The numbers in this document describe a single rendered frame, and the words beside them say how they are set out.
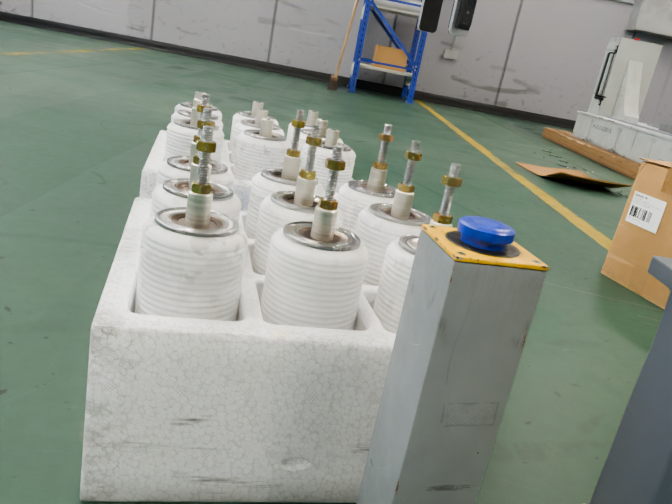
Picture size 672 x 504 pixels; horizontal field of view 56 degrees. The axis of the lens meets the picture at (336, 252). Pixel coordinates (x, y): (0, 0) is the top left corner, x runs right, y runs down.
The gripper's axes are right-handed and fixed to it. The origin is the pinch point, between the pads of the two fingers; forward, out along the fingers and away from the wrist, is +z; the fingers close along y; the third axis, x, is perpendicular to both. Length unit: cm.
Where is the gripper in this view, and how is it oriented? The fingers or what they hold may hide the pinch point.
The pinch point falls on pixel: (443, 20)
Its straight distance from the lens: 73.0
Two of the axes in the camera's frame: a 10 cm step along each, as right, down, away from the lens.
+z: -1.8, 9.3, 3.1
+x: -9.2, -0.5, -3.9
